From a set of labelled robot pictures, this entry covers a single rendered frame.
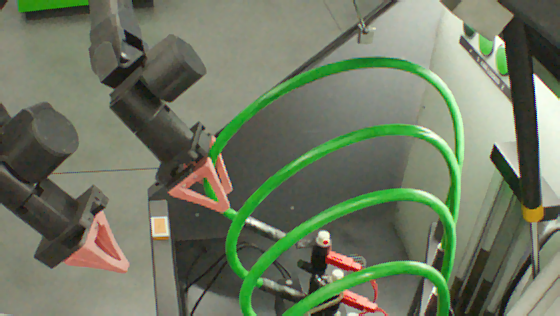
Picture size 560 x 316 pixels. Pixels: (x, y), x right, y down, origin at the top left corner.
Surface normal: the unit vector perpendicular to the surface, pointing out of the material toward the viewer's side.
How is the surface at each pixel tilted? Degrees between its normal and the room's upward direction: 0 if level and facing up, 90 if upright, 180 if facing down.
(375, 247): 0
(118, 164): 0
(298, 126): 90
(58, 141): 44
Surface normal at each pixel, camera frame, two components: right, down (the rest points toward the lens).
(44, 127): 0.75, -0.52
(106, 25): -0.46, -0.28
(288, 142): 0.19, 0.62
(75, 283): 0.07, -0.79
